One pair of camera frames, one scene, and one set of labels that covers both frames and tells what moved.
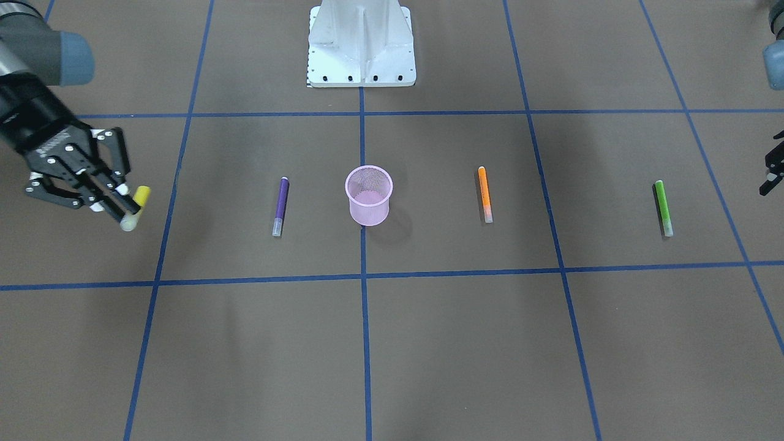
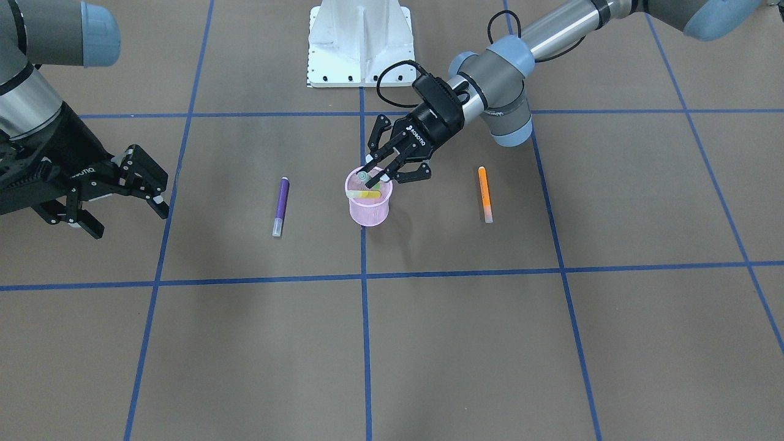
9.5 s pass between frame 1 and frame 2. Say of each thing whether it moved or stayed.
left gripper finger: moved
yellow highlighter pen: moved
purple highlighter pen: stayed
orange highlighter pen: stayed
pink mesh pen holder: stayed
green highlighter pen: moved
